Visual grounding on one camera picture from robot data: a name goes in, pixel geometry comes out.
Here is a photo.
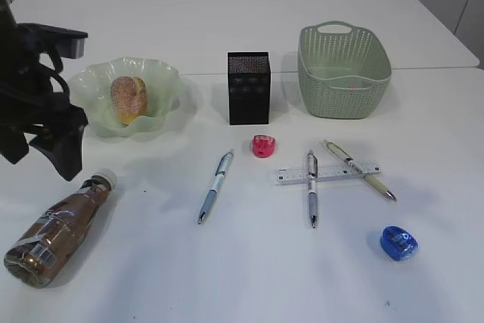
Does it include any black mesh pen holder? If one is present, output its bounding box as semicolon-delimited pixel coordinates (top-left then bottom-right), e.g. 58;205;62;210
227;52;271;126

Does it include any sugared bread roll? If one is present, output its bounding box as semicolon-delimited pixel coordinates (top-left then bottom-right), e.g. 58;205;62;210
110;76;148;125

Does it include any beige patterned pen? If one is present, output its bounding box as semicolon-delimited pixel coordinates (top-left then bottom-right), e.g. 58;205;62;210
322;139;397;201

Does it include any green plastic woven basket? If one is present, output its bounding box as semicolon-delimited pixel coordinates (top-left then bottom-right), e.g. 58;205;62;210
297;21;392;120

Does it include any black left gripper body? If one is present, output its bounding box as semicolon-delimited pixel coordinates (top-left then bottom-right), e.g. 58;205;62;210
1;50;88;136

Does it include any transparent plastic ruler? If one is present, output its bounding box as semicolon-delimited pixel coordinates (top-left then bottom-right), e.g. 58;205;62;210
273;161;381;185

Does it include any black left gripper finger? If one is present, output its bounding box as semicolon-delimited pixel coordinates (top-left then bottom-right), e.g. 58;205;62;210
0;129;29;164
29;126;83;181

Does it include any green wavy glass plate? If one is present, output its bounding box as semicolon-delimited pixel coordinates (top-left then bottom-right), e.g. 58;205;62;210
68;57;181;138

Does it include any blue transparent pencil sharpener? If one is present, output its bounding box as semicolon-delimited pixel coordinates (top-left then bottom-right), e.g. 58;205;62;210
380;226;419;261

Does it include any grey grip patterned pen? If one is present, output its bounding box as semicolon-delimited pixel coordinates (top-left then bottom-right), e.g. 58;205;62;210
306;150;318;228

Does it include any blue grip white pen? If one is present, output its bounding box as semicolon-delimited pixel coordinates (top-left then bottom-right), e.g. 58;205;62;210
197;149;234;225

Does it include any pink pencil sharpener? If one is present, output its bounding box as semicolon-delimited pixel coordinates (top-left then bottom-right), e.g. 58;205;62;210
251;135;276;158

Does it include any brown coffee drink bottle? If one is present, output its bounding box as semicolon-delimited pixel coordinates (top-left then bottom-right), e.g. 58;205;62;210
4;169;117;289

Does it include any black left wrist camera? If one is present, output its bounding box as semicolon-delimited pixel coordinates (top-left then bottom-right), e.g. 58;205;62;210
18;23;88;59

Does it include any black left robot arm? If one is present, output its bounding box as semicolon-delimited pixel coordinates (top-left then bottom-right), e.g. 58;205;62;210
1;0;88;181

